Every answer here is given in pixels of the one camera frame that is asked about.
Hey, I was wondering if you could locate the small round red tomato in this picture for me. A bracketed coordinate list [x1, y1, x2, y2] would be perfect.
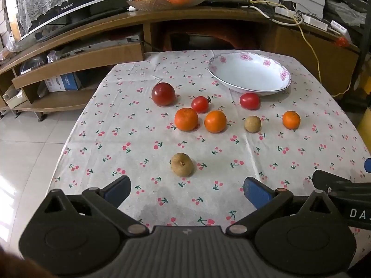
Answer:
[191, 95, 212, 114]

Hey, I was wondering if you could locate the cherry print tablecloth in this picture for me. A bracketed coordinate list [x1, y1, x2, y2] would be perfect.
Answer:
[48, 49, 371, 245]

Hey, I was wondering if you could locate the brown kiwi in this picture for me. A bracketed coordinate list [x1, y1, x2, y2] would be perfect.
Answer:
[170, 152, 194, 178]
[244, 115, 262, 134]

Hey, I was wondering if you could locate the glass leaf-shaped dish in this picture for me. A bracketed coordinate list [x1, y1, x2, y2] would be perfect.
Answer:
[127, 0, 205, 10]

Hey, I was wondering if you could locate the black television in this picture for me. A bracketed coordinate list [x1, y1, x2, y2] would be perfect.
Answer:
[0, 0, 147, 45]

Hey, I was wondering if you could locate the blue and white box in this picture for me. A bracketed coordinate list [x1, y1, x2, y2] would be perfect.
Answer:
[44, 73, 83, 93]

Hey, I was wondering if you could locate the oblong red tomato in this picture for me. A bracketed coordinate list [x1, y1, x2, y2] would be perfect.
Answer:
[239, 93, 261, 111]

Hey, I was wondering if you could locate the small orange mandarin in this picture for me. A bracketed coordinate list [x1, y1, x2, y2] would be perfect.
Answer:
[282, 111, 301, 130]

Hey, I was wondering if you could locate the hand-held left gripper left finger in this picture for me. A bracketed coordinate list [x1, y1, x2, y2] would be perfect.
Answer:
[37, 175, 150, 236]

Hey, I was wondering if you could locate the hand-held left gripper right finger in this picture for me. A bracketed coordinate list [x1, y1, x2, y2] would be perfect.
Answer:
[226, 176, 344, 236]

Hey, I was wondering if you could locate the wooden television stand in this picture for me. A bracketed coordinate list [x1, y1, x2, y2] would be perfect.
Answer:
[0, 1, 363, 120]

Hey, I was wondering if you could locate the yellow cable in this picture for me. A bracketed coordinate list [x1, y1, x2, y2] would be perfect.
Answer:
[203, 0, 352, 98]

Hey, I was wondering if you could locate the small white power strip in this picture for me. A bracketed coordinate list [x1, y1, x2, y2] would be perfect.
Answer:
[330, 20, 348, 35]

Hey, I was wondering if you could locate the silver media player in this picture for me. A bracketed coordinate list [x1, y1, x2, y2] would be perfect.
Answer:
[54, 35, 141, 59]

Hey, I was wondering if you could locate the white floral bowl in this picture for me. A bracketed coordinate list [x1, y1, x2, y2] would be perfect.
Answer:
[207, 51, 292, 96]

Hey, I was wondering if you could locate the large dark red tomato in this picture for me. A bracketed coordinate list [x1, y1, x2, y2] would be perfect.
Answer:
[151, 82, 176, 106]

